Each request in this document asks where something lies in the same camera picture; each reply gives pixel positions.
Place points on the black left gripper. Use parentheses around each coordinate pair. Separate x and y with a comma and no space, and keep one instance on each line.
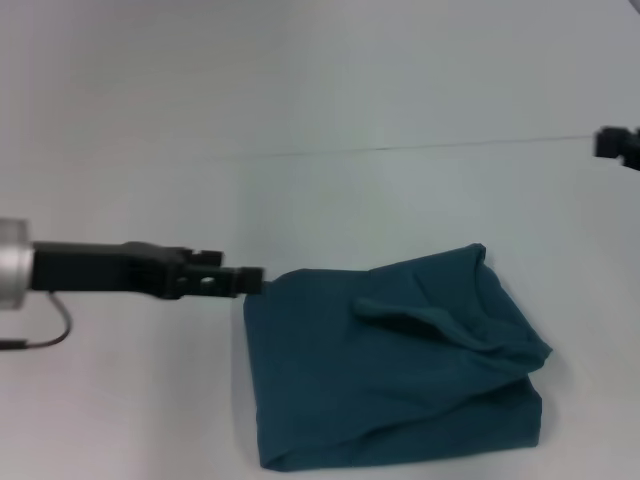
(100,270)

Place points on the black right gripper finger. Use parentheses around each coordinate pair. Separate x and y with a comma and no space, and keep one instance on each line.
(617,145)

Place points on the dark teal blue shirt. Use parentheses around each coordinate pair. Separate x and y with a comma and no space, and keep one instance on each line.
(390,360)

